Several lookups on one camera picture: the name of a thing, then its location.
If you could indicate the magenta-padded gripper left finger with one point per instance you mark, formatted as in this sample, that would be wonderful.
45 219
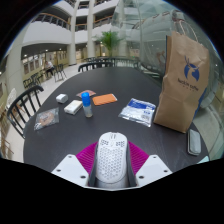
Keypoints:
68 168

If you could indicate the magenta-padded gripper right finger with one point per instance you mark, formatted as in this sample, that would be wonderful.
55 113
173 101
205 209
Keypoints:
153 168

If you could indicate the white perforated computer mouse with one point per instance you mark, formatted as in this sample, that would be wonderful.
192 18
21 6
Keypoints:
111 156

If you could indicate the grey smartphone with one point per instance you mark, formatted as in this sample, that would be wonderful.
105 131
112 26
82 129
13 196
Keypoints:
194 142

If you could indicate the clear plastic snack packet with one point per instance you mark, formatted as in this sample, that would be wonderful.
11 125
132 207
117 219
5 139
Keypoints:
46 118

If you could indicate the blue-white plastic packet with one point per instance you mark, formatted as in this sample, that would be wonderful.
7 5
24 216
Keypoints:
138 111

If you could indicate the white rectangular box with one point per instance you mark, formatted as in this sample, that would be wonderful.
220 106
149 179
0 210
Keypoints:
73 107

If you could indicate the small blue-capped bottle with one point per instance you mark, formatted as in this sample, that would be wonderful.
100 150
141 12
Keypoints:
87 105

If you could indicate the small white case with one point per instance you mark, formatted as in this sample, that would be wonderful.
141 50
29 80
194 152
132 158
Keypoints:
62 98

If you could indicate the brown flat packet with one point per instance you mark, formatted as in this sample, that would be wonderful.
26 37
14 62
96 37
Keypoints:
86 93

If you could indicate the brown paper carrier bag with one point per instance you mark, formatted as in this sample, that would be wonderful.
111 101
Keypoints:
183 96

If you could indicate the orange flat cloth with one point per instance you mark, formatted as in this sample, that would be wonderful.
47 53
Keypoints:
104 99

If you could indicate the black spindle-back chair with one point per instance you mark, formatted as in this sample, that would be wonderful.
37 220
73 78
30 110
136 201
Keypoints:
95 65
20 100

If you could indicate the white lattice chair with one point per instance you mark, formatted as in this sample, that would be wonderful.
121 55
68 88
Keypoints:
12 96

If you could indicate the group of black chairs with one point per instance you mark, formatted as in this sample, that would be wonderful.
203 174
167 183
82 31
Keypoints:
33 80

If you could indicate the black chair with thin legs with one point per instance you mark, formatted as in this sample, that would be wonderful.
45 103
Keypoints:
60 70

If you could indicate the person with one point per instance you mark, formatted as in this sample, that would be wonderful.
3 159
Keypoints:
49 66

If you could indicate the green potted palm plant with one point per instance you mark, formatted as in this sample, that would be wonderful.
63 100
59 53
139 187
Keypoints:
109 39

